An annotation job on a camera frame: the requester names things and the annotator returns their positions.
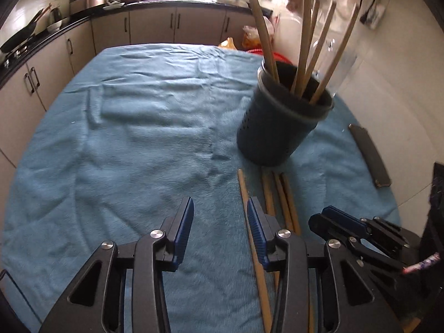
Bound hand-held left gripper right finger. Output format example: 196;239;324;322
246;196;403;333

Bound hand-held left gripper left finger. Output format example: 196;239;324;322
37;196;195;333

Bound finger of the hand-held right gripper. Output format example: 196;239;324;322
308;213;365;251
322;205;370;235

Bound tan bamboo chopstick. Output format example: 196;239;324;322
239;0;280;82
293;0;314;94
304;0;321;77
237;169;274;333
261;173;278;217
273;173;295;231
309;3;362;105
301;0;338;94

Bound dark grey utensil holder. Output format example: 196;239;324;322
237;59;334;167

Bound printed cloth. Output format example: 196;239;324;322
402;253;442;274

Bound dark cloth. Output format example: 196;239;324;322
418;161;444;333

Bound black smartphone in brown case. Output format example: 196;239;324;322
348;124;392;188

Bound blue towel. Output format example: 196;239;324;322
0;43;401;333

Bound clear glass pitcher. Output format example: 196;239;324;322
312;3;359;96

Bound red basket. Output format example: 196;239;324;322
248;49;288;64

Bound clear plastic bag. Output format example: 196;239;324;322
241;24;274;51

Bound kitchen base cabinets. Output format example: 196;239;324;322
0;2;274;170

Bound black countertop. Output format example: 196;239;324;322
0;0;250;87

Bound gas stove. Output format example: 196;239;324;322
0;43;32;70

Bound black wok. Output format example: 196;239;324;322
0;5;52;54

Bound black power plug with cable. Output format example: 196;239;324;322
359;0;387;30

